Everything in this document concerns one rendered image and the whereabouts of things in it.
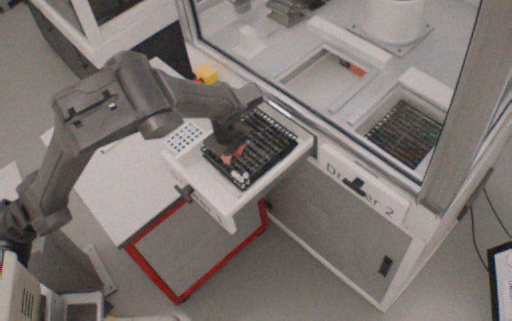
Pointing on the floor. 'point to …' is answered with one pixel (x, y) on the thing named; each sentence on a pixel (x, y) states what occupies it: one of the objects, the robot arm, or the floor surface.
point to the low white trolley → (160, 213)
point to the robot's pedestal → (60, 252)
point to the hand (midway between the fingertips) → (231, 157)
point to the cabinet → (359, 230)
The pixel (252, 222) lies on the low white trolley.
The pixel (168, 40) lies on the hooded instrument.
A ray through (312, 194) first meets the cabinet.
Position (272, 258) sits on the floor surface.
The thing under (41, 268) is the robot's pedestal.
